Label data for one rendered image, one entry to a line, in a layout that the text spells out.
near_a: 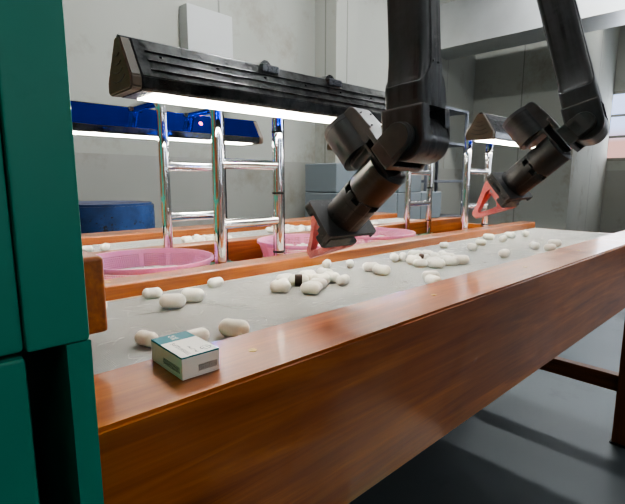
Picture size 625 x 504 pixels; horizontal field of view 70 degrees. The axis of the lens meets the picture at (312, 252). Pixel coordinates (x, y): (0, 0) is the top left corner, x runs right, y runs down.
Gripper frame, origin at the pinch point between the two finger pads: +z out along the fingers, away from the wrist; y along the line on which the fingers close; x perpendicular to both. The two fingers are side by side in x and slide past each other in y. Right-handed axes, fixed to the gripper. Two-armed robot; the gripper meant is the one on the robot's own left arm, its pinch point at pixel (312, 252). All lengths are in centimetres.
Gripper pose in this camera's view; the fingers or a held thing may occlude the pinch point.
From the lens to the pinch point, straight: 71.0
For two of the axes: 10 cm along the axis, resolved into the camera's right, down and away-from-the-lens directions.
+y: -7.4, 0.9, -6.7
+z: -5.1, 5.6, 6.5
